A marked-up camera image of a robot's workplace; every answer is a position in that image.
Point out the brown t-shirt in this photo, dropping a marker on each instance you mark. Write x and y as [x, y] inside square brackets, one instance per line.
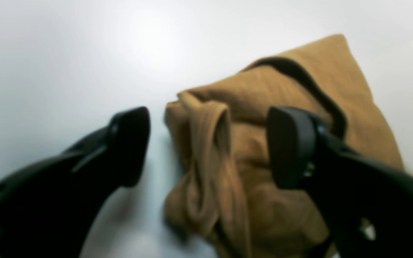
[227, 194]

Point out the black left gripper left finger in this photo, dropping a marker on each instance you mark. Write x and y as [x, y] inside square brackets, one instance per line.
[47, 208]

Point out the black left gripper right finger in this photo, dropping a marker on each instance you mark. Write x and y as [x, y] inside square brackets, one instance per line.
[367, 205]

